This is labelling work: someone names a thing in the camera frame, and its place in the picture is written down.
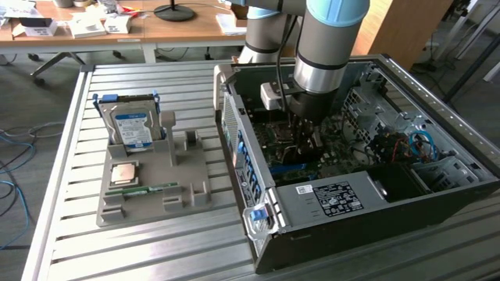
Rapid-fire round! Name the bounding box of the green motherboard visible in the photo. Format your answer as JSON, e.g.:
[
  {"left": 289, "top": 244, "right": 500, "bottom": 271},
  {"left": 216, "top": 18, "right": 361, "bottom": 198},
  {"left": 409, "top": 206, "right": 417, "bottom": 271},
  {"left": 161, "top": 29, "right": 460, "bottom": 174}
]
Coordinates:
[{"left": 249, "top": 105, "right": 375, "bottom": 187}]

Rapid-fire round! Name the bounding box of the silver CPU chip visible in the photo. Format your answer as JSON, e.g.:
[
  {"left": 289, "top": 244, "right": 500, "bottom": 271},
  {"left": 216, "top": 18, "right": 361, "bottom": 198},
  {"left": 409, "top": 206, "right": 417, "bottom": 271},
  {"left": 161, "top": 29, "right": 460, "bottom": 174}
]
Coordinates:
[{"left": 111, "top": 163, "right": 139, "bottom": 186}]

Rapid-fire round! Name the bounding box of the blue floor cable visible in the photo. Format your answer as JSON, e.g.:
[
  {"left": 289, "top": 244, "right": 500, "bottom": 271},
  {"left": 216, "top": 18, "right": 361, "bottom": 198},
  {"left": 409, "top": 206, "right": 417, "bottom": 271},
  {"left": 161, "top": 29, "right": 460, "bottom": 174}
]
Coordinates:
[
  {"left": 0, "top": 180, "right": 32, "bottom": 250},
  {"left": 0, "top": 133, "right": 37, "bottom": 175}
]

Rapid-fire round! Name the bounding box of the red wire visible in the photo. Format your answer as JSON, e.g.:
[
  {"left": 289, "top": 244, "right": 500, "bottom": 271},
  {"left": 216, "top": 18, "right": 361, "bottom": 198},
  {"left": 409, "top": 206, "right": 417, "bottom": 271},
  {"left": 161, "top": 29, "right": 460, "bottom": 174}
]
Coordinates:
[{"left": 393, "top": 137, "right": 411, "bottom": 160}]

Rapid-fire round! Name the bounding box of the small white labelled box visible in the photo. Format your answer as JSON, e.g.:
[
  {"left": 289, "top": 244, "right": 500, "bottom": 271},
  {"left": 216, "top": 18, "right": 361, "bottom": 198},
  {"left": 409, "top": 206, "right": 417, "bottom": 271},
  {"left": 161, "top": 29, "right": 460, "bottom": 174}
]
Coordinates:
[{"left": 103, "top": 15, "right": 133, "bottom": 35}]

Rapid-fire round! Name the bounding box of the black open PC case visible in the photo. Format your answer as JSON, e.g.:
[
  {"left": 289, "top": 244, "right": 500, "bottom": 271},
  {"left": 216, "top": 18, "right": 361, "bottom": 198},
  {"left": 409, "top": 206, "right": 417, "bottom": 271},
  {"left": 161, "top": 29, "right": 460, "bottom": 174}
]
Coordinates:
[{"left": 212, "top": 53, "right": 500, "bottom": 275}]

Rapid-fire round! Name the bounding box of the blue expansion slot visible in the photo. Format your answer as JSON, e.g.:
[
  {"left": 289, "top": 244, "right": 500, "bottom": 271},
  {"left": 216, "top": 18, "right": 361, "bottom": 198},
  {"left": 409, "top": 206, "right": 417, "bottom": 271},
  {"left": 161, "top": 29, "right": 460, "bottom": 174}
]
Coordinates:
[{"left": 271, "top": 164, "right": 308, "bottom": 174}]

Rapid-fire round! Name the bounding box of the silver disk bay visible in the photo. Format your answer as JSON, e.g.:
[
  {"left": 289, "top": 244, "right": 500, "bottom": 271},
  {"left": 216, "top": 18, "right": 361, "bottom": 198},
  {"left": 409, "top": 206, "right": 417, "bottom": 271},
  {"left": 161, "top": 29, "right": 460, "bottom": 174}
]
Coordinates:
[{"left": 409, "top": 156, "right": 480, "bottom": 193}]

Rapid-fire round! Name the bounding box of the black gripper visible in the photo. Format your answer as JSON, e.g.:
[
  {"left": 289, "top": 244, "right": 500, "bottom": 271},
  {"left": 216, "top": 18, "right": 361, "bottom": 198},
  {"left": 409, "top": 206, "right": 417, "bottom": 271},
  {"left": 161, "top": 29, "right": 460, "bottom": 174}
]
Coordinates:
[{"left": 288, "top": 90, "right": 340, "bottom": 123}]

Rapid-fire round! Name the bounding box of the hard disk with blue caddy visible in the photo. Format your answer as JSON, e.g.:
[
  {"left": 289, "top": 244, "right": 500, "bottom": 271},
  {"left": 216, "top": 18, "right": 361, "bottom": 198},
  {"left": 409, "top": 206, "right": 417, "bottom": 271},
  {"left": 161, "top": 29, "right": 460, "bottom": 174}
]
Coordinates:
[{"left": 92, "top": 90, "right": 163, "bottom": 153}]

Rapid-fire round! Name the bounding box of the blue data wire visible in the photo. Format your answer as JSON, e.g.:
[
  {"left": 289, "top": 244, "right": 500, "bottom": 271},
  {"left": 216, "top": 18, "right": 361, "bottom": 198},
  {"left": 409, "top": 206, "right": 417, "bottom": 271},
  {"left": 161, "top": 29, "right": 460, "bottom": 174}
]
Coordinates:
[{"left": 408, "top": 130, "right": 439, "bottom": 164}]

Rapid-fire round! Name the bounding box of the wooden desk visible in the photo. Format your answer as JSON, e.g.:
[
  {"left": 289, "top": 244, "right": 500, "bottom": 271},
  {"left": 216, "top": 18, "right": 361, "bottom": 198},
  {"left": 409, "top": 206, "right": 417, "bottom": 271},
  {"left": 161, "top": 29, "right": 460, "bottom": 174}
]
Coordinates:
[{"left": 0, "top": 0, "right": 359, "bottom": 64}]

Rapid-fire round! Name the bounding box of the perforated metal drive cage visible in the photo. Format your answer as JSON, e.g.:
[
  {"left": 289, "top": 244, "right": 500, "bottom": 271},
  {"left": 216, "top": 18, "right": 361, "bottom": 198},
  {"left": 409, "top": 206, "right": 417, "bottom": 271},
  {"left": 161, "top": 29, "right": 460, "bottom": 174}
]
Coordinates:
[{"left": 337, "top": 86, "right": 405, "bottom": 143}]

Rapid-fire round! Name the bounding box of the black camera cable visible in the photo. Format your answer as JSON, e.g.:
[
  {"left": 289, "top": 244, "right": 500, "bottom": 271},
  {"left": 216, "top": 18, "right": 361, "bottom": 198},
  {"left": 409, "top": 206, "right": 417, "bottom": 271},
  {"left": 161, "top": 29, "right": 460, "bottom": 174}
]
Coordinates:
[{"left": 275, "top": 14, "right": 301, "bottom": 114}]

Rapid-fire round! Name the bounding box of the brown cardboard box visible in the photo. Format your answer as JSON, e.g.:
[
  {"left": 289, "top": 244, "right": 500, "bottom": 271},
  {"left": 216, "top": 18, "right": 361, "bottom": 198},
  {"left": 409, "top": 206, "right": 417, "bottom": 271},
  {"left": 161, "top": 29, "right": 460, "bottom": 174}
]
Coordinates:
[{"left": 229, "top": 3, "right": 251, "bottom": 20}]

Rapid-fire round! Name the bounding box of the grey floor cable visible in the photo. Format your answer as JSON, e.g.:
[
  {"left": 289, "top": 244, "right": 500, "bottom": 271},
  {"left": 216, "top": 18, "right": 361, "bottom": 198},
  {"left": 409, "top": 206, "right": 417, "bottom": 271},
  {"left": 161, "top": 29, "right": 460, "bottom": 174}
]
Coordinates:
[{"left": 0, "top": 121, "right": 65, "bottom": 139}]

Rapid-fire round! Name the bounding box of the white paper stack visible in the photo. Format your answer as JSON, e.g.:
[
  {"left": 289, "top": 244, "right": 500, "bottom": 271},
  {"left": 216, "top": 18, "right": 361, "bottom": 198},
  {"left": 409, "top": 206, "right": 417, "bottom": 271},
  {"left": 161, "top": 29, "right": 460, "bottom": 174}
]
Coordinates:
[{"left": 216, "top": 13, "right": 248, "bottom": 36}]

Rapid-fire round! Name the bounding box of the grey power supply unit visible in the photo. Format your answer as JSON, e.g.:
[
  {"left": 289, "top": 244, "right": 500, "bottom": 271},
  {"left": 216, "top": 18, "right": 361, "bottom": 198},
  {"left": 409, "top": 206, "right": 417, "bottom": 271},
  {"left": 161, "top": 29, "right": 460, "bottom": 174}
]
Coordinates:
[{"left": 275, "top": 171, "right": 388, "bottom": 227}]

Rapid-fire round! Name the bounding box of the green graphics card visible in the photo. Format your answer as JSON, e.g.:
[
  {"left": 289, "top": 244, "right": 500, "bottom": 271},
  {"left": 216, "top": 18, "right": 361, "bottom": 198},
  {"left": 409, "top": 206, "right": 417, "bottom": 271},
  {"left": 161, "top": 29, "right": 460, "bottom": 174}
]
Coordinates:
[{"left": 269, "top": 122, "right": 325, "bottom": 167}]

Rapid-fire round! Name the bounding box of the loose green RAM stick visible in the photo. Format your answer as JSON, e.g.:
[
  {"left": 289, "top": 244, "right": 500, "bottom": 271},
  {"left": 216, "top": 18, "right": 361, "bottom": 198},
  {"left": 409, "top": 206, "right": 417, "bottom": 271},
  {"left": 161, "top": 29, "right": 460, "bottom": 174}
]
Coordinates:
[{"left": 105, "top": 183, "right": 180, "bottom": 196}]

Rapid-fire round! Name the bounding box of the black round lamp base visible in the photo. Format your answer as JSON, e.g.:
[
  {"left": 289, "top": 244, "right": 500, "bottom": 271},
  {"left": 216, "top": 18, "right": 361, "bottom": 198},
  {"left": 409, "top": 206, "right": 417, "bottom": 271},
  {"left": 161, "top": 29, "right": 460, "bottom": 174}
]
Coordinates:
[{"left": 153, "top": 0, "right": 196, "bottom": 22}]

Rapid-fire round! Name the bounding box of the flat white box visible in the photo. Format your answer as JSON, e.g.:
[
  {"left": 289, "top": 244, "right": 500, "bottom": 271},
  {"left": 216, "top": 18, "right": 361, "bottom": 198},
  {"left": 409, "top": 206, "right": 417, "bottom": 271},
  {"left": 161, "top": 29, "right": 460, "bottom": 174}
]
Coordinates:
[{"left": 67, "top": 13, "right": 108, "bottom": 39}]

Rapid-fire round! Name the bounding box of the CPU socket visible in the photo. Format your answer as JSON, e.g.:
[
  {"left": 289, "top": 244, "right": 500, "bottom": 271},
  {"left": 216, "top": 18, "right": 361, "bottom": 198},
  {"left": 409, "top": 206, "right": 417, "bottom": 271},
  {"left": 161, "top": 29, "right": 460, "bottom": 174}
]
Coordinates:
[{"left": 268, "top": 121, "right": 297, "bottom": 141}]

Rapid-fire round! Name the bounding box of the wooden cabinet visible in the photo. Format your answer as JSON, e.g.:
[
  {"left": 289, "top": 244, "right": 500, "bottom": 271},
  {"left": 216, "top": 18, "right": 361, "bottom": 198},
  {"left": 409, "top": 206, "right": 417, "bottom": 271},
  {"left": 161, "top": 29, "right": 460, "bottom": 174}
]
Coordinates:
[{"left": 351, "top": 0, "right": 456, "bottom": 71}]

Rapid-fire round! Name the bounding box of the grey parts rack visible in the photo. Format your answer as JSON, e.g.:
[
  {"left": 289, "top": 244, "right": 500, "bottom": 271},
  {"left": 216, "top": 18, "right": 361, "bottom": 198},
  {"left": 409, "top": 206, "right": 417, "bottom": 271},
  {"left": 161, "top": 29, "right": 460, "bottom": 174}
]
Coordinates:
[{"left": 96, "top": 110, "right": 215, "bottom": 228}]

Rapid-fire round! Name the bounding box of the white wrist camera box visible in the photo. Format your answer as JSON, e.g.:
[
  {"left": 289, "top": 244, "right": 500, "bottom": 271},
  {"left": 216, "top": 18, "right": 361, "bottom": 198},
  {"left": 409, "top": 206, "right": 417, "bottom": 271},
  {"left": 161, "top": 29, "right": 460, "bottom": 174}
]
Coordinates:
[{"left": 260, "top": 83, "right": 297, "bottom": 111}]

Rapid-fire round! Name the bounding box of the white box with black lid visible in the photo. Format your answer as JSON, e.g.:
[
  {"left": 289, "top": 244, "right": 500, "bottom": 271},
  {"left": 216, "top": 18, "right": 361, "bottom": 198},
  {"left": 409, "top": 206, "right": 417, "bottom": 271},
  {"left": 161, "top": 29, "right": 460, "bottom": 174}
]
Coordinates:
[{"left": 17, "top": 17, "right": 59, "bottom": 37}]

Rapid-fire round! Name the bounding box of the loose papers pile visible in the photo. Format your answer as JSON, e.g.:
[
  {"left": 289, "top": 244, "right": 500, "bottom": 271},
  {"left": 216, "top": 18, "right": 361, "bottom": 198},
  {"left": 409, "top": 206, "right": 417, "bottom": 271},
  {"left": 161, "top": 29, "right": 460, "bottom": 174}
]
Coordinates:
[{"left": 0, "top": 4, "right": 43, "bottom": 21}]

